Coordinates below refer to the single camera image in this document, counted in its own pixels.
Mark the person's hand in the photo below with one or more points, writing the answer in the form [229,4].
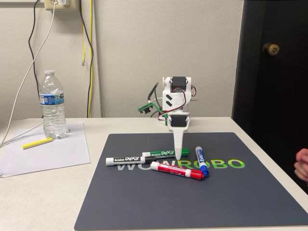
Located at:
[303,166]

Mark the yellow highlighter pen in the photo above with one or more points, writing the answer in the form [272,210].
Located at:
[36,143]

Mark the dark door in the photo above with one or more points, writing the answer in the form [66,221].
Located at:
[276,84]

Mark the brass door knob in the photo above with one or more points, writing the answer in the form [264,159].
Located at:
[270,49]

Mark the blue dry erase marker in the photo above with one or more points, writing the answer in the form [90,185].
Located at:
[201,160]

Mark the green mounted camera board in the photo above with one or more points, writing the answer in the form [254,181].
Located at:
[145,108]

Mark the green dry erase marker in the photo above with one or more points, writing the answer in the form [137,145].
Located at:
[158,153]

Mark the dark grey WOWROBO mat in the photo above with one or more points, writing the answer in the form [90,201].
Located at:
[168,199]

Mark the white paper sheet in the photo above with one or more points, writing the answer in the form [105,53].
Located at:
[48,156]

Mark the clear plastic water bottle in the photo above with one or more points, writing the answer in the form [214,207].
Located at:
[53,108]

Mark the red dry erase marker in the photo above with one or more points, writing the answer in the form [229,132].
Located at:
[173,170]

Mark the beige wall outlet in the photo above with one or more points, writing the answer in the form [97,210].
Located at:
[50,5]

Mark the black dry erase marker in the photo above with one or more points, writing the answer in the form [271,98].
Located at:
[125,160]

